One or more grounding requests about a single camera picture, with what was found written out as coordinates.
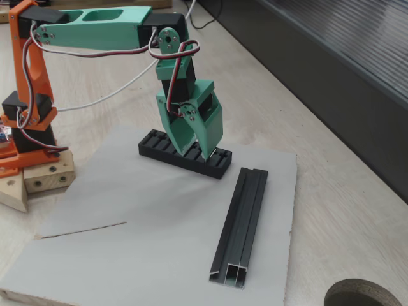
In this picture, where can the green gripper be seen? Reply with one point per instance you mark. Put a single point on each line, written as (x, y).
(213, 124)

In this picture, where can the black aluminium profile rail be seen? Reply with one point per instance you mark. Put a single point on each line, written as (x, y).
(242, 223)

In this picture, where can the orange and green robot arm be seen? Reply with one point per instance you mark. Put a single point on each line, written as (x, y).
(95, 32)

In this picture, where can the black slotted rack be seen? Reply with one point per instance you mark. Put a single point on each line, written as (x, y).
(153, 153)

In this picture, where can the red controller circuit board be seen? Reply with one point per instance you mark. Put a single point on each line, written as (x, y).
(4, 134)

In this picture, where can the grey painted wooden board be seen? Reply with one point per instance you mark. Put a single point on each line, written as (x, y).
(143, 239)

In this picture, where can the wooden block with screws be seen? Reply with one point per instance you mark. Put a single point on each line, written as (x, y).
(48, 181)

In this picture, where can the black device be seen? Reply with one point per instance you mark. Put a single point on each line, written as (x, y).
(44, 2)

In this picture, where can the beige wooden triangular block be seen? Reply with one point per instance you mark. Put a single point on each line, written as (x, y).
(12, 194)

